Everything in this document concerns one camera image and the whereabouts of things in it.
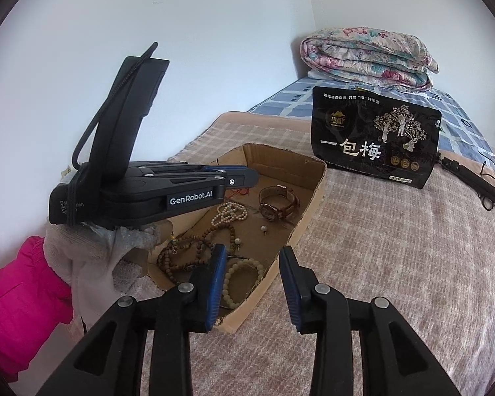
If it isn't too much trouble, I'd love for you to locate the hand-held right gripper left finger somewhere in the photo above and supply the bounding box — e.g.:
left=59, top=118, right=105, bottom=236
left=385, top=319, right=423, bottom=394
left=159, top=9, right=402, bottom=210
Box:
left=35, top=243, right=227, bottom=396

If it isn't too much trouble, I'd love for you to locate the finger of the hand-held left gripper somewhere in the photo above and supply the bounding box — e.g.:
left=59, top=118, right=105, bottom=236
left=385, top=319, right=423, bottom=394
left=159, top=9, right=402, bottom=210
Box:
left=138, top=162, right=250, bottom=172
left=126, top=168, right=260, bottom=192

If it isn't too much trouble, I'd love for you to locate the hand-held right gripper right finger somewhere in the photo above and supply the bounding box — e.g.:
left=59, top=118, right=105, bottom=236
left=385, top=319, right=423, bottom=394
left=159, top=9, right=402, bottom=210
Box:
left=279, top=245, right=460, bottom=396

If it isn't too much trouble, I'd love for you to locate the cream bead bracelet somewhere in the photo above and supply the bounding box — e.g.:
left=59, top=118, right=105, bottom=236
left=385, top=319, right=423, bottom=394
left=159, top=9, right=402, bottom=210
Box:
left=222, top=258, right=267, bottom=309

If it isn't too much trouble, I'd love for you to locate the pearl necklace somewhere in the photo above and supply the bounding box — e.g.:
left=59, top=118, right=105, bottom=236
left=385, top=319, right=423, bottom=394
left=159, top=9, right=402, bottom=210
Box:
left=210, top=201, right=249, bottom=232

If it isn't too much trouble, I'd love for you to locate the cardboard box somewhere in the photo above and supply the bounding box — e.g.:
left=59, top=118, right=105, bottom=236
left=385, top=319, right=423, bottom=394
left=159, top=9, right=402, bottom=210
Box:
left=142, top=143, right=328, bottom=335

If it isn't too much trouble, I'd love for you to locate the person's left hand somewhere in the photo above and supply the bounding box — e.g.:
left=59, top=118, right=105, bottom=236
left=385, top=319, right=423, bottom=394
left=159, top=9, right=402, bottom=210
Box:
left=43, top=219, right=174, bottom=318

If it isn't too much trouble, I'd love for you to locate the brown bead strand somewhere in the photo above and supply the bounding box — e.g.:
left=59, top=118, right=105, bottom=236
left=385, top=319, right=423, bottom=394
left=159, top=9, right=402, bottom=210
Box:
left=157, top=225, right=238, bottom=285

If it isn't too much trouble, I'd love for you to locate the black snack bag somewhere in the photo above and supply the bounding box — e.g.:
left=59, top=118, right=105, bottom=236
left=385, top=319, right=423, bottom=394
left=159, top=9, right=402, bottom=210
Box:
left=311, top=86, right=443, bottom=190

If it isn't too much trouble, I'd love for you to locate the folded floral quilt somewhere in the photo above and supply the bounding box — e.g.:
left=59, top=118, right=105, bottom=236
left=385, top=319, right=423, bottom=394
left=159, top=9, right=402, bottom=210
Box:
left=300, top=27, right=439, bottom=92

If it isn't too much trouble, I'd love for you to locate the black folded tripod stand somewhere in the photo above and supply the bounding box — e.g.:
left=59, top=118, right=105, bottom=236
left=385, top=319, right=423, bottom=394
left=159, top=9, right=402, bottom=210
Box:
left=437, top=154, right=495, bottom=211

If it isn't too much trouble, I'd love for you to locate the brown strap wristwatch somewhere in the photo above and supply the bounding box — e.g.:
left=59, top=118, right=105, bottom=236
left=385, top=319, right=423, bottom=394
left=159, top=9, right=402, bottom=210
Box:
left=258, top=185, right=301, bottom=222

